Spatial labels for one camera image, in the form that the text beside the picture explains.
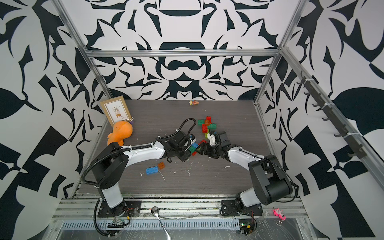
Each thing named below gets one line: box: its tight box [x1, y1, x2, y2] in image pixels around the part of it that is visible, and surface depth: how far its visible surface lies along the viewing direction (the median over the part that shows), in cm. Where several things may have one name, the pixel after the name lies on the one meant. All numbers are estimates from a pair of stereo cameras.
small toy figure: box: [188, 100, 199, 106], surface depth 120 cm
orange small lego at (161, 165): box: [158, 162, 165, 170], surface depth 89 cm
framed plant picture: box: [100, 95, 132, 128], surface depth 104 cm
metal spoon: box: [151, 206, 172, 240], surface depth 75 cm
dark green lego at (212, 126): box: [207, 123, 217, 130], surface depth 104 cm
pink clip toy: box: [272, 208, 287, 221], surface depth 74 cm
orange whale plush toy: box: [107, 120, 133, 146], surface depth 97 cm
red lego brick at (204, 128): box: [202, 124, 208, 133], surface depth 104 cm
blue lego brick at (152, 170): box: [146, 166, 159, 175], surface depth 87 cm
